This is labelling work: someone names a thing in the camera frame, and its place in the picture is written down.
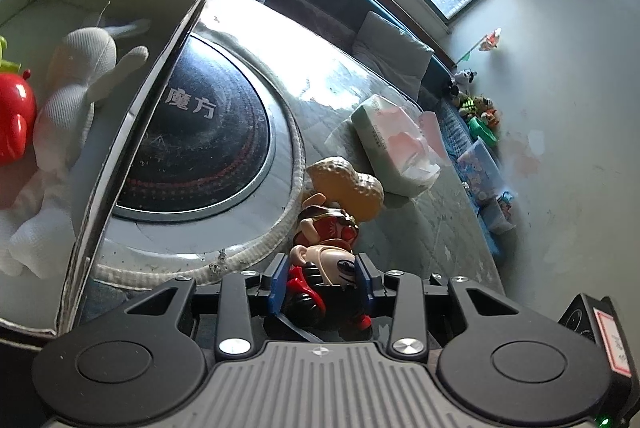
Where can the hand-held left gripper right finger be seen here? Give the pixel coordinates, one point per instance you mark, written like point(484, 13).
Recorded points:
point(364, 280)

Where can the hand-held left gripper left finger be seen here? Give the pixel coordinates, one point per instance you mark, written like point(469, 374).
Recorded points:
point(279, 280)

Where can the mouse figure toy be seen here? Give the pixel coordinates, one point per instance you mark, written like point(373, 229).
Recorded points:
point(330, 268)

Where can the dark cardboard box white inside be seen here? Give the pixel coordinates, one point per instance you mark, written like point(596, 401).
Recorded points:
point(125, 148)

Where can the white knitted rabbit plush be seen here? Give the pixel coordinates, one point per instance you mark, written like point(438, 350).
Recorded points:
point(75, 73)

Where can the red round toy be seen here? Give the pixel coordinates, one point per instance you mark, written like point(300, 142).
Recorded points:
point(12, 108)

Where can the green round toy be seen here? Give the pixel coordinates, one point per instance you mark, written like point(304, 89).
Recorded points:
point(6, 65)

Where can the brown red figure toy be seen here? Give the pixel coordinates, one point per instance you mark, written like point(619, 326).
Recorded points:
point(330, 223)

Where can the peanut shaped toy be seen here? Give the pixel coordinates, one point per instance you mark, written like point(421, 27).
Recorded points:
point(350, 188)

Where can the tissue pack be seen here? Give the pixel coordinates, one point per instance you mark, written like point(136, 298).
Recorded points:
point(385, 133)

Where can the round black glass cooktop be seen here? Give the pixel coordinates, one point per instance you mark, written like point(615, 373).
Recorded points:
point(210, 148)

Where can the small clear plastic box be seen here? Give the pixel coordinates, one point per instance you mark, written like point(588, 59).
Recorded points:
point(500, 210)

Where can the clear plastic storage box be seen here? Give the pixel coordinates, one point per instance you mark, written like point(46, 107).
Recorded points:
point(480, 168)

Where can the green plastic bowl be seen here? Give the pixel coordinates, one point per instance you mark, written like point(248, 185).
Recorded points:
point(482, 130)

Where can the yellow green plush toy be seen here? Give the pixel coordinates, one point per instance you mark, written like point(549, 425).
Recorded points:
point(472, 105)

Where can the orange plush toy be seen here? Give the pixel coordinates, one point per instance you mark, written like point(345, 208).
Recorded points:
point(491, 117)

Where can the grey cushion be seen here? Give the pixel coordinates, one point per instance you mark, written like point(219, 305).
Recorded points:
point(395, 53)

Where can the pinwheel wall decoration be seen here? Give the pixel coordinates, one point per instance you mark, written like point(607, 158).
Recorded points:
point(489, 42)

